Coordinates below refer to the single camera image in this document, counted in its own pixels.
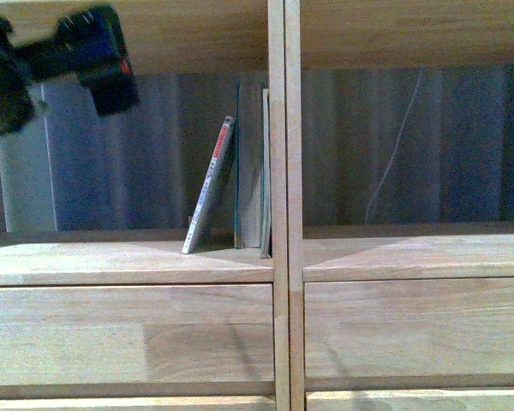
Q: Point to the thick teal cover book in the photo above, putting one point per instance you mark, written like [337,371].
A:
[248,164]

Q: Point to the grey translucent curtain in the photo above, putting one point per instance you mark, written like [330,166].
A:
[383,146]

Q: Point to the thin green cover book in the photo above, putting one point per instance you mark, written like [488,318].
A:
[266,201]

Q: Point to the white vertical panel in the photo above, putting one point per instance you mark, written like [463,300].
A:
[26,176]

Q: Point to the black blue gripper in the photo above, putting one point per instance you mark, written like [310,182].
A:
[90,44]

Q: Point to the light wooden bookshelf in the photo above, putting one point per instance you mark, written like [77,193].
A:
[422,322]

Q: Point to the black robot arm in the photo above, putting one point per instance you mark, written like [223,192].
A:
[17,108]

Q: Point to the white paperback book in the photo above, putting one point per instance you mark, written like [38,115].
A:
[214,184]

